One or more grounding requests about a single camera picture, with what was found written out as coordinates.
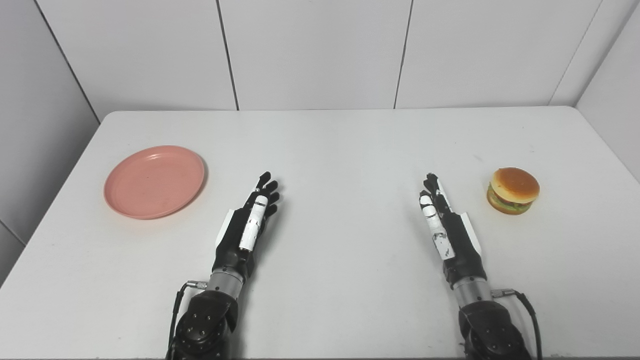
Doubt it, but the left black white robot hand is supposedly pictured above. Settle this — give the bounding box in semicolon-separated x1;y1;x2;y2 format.
212;171;280;281

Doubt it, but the pink round plate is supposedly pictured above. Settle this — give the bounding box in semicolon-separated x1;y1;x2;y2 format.
103;145;206;220

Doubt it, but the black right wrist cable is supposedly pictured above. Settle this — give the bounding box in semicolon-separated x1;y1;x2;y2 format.
491;288;544;360

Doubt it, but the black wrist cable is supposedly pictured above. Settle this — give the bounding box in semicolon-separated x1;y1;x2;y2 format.
491;288;544;360
166;280;208;358

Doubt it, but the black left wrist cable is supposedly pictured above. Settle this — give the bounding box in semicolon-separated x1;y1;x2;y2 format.
166;280;208;358

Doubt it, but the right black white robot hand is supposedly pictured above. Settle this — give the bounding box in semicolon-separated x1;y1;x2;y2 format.
419;173;488;290

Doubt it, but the toy hamburger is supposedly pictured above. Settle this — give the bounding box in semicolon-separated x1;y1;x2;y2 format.
486;167;541;216

